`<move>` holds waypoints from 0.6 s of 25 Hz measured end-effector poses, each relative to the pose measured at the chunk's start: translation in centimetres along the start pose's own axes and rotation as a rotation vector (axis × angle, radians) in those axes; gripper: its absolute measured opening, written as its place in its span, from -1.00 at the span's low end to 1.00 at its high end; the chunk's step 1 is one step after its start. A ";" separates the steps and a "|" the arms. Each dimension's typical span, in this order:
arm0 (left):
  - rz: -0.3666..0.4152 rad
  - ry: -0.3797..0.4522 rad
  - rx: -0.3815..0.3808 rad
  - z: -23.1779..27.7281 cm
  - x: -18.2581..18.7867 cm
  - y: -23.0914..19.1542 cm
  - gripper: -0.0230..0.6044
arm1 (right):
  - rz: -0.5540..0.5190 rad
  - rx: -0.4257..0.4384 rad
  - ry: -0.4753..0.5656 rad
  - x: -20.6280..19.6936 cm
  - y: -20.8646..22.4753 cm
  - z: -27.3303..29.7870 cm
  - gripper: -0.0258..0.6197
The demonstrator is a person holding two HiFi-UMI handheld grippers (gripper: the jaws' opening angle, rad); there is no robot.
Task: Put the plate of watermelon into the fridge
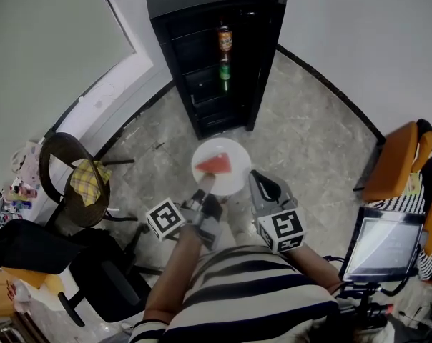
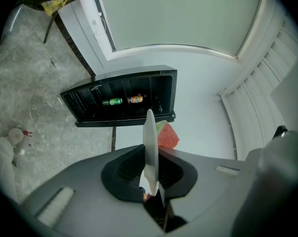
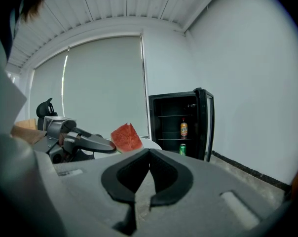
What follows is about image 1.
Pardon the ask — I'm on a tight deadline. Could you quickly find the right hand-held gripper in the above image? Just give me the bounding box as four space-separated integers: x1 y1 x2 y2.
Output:
249 169 307 254

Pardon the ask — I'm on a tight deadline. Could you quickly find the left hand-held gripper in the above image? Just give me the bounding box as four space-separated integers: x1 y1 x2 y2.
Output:
145 173 225 252

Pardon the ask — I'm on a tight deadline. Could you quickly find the red watermelon slice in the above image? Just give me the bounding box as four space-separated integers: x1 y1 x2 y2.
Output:
195 151 233 175

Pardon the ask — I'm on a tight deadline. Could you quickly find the white round plate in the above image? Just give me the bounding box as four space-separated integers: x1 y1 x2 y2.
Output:
191 137 252 197

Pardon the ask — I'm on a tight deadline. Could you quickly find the person's right forearm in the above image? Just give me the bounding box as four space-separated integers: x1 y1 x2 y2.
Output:
287 244 345 294

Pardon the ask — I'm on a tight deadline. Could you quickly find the person's left forearm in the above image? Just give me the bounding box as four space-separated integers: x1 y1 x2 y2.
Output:
144 225 206 323

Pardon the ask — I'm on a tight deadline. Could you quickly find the person's striped shirt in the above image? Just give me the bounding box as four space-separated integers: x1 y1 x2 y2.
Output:
128 244 340 343

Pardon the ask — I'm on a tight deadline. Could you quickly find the yellow plaid cloth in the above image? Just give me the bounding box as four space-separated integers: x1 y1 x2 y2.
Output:
69 159 113 207

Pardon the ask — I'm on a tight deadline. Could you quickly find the orange chair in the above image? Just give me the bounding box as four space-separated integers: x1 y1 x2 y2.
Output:
353 119 432 285

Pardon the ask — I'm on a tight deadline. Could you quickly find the brown wicker chair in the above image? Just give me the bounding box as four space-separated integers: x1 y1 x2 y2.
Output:
39 132 138 228

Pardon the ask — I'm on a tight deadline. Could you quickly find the black monitor screen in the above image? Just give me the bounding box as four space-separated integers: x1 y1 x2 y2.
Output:
339 206 428 284

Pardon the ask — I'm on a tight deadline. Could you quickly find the black and white striped cloth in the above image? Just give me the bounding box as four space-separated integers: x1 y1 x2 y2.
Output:
365 144 432 282

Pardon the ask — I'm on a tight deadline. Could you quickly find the black office chair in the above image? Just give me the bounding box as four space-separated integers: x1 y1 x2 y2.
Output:
0 219 159 327

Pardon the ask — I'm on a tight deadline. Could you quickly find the orange drink can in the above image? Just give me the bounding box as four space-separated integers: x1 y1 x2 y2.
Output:
217 26 234 52

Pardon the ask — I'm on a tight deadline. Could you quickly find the white printed bag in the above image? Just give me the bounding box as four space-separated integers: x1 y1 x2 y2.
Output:
10 141 44 174

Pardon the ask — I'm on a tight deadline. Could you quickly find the cluttered white side table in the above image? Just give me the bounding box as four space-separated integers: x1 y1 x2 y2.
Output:
0 177 40 224

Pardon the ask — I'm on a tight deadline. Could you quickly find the black monitor mount rig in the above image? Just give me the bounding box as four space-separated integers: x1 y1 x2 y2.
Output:
335 280 394 332

